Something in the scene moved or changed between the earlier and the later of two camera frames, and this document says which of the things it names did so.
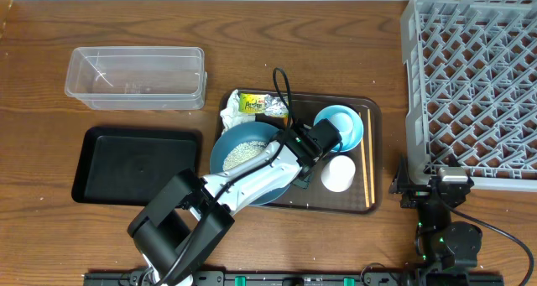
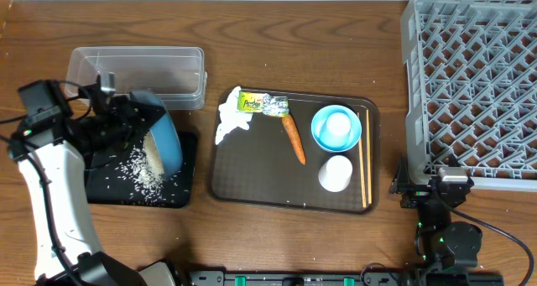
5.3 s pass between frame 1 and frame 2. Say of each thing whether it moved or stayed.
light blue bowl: stayed
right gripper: stayed
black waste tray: stayed
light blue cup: stayed
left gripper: moved
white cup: stayed
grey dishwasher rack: stayed
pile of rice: moved
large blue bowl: moved
